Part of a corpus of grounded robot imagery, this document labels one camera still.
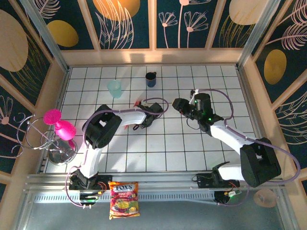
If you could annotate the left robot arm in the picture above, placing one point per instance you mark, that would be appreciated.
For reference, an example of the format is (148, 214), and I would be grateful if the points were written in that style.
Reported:
(132, 116)

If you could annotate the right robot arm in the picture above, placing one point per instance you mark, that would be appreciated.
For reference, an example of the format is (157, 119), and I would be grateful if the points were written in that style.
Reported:
(227, 136)

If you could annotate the dark blue mug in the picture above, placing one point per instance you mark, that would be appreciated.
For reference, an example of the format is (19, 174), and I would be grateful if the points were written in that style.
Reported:
(150, 81)

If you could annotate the teal translucent plastic cup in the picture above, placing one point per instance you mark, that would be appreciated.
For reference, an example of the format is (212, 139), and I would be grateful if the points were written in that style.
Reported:
(114, 89)

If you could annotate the magenta plastic goblet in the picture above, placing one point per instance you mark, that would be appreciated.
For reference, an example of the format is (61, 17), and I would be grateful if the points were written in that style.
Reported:
(66, 130)

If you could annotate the Fox's fruit candy bag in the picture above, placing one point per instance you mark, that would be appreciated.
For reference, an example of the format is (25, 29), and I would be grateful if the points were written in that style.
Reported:
(123, 200)

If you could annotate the translucent round plastic dome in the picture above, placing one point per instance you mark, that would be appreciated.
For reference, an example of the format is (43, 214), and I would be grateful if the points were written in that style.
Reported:
(265, 197)

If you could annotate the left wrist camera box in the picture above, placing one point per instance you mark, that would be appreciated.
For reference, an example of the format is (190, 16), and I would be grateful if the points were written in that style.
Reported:
(144, 103)

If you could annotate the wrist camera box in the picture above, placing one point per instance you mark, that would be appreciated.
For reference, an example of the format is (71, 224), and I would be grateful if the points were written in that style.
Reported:
(202, 100)
(144, 103)

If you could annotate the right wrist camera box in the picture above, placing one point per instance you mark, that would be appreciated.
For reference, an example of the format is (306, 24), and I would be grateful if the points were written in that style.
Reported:
(202, 100)

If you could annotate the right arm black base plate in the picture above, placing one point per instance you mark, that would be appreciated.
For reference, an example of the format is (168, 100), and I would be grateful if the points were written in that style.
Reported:
(204, 180)

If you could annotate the aluminium extrusion rail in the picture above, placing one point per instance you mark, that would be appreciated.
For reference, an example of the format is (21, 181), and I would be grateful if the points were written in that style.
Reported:
(163, 177)

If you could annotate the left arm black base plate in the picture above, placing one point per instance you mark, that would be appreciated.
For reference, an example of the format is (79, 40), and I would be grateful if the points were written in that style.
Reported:
(105, 178)

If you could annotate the aluminium frame post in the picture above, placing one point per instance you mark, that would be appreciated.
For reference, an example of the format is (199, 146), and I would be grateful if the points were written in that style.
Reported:
(48, 40)
(259, 31)

